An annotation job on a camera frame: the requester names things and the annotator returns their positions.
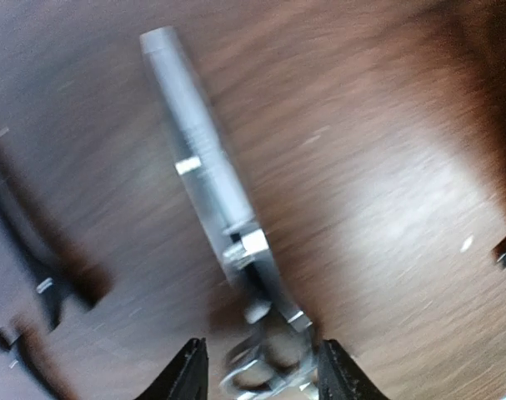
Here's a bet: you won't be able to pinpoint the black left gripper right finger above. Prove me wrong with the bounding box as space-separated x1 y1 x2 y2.
318 339 388 400

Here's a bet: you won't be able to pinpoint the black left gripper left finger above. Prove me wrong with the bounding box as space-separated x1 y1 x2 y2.
138 338 208 400

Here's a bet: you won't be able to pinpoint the silver pointed scissors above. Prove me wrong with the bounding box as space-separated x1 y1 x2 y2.
139 27 319 399

